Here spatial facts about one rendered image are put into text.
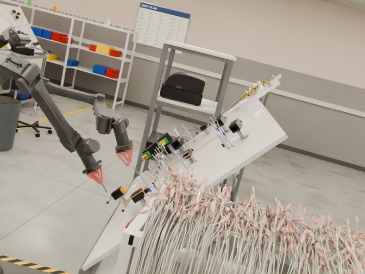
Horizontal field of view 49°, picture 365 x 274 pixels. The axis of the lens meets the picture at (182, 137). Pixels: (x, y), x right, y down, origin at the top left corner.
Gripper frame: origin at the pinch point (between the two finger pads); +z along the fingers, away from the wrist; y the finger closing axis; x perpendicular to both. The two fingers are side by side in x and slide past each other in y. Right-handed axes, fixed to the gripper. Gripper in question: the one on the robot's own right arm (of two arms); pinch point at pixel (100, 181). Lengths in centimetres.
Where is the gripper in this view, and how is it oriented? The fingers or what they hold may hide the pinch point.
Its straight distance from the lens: 196.2
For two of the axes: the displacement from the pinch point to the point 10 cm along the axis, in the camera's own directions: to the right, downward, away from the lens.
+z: 4.5, 8.7, 1.8
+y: 1.7, -2.8, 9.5
